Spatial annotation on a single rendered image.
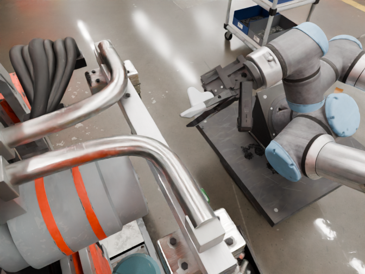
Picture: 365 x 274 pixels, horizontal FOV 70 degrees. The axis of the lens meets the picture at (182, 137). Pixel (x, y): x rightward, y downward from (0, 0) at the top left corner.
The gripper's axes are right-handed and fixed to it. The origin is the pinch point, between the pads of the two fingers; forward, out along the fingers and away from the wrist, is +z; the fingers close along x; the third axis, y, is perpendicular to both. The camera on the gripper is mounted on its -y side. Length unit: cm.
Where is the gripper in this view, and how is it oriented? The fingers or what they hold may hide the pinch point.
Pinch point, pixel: (184, 124)
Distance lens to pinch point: 62.2
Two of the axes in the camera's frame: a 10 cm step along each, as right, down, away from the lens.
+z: -8.6, 5.1, 0.3
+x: -1.0, -1.1, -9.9
